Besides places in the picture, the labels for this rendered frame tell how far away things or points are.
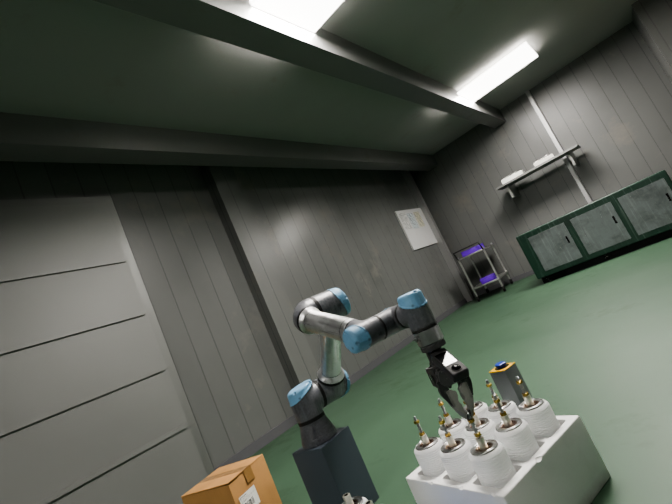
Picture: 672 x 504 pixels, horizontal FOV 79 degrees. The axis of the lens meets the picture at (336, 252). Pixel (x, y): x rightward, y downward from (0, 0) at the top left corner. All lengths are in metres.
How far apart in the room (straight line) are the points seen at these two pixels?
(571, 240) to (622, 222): 0.55
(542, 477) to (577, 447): 0.17
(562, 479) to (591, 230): 4.60
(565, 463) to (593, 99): 6.56
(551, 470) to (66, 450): 2.68
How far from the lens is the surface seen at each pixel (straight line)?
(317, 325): 1.33
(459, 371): 1.09
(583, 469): 1.42
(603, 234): 5.73
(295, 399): 1.74
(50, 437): 3.17
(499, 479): 1.23
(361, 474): 1.85
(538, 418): 1.37
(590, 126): 7.46
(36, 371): 3.21
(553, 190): 7.48
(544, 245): 5.82
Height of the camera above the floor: 0.72
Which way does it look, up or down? 8 degrees up
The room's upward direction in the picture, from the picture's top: 25 degrees counter-clockwise
